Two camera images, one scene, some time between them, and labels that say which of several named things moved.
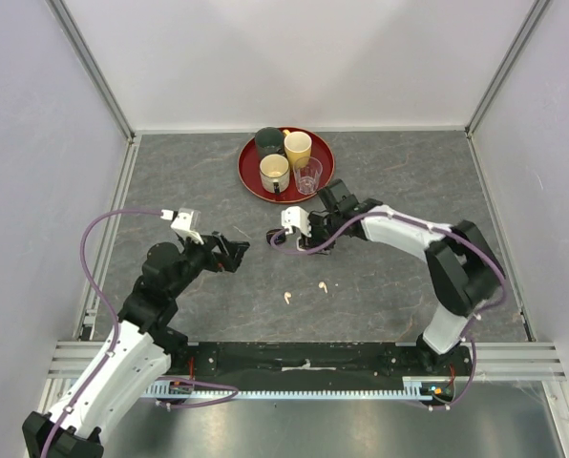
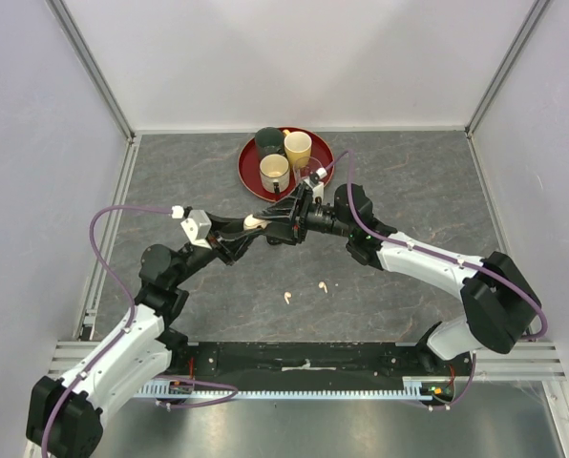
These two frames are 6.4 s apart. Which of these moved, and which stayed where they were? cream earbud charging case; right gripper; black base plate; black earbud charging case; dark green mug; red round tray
Moved: right gripper; cream earbud charging case
Stayed: red round tray; dark green mug; black base plate; black earbud charging case
